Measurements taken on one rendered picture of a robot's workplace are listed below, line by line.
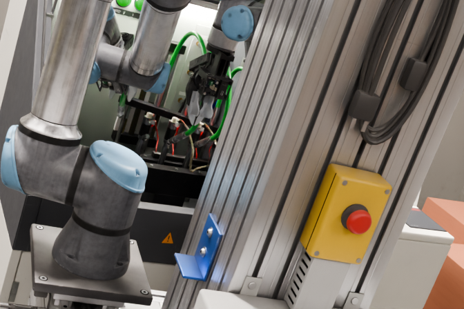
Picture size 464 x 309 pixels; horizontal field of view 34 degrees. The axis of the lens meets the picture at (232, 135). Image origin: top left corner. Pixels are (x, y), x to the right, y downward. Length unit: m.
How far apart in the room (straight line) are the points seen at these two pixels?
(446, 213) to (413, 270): 2.10
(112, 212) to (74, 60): 0.29
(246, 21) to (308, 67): 0.59
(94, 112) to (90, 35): 1.11
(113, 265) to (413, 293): 1.39
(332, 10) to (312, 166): 0.23
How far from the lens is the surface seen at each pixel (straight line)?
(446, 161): 5.49
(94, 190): 1.41
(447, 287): 3.99
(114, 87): 1.89
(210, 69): 1.85
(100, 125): 2.49
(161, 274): 2.15
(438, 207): 4.72
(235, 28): 1.63
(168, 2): 1.40
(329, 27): 1.04
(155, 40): 1.53
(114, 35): 1.78
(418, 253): 2.56
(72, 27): 1.37
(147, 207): 2.04
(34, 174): 1.42
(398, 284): 2.58
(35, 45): 2.13
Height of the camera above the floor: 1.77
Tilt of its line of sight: 17 degrees down
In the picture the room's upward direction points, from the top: 19 degrees clockwise
